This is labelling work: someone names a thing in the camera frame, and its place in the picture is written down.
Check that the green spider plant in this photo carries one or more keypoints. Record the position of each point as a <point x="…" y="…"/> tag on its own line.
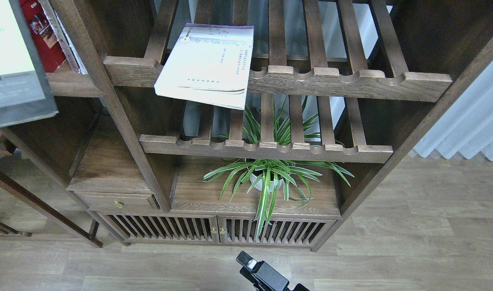
<point x="271" y="174"/>

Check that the red paperback book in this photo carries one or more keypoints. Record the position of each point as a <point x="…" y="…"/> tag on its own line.
<point x="47" y="45"/>

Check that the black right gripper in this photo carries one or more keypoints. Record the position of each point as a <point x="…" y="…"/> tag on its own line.
<point x="261" y="274"/>

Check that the thick green black book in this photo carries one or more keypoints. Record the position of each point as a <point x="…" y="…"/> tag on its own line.
<point x="25" y="94"/>

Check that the worn upright book spine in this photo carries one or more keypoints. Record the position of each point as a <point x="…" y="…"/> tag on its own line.
<point x="67" y="46"/>

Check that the white paperback book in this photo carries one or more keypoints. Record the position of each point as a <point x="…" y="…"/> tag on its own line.
<point x="209" y="64"/>

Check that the white curtain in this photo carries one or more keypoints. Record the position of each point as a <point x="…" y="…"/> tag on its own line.
<point x="466" y="128"/>

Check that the dark wooden bookshelf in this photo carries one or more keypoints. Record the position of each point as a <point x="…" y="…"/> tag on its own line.
<point x="361" y="81"/>

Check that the brass drawer knob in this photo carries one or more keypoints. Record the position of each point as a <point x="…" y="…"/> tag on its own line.
<point x="118" y="204"/>

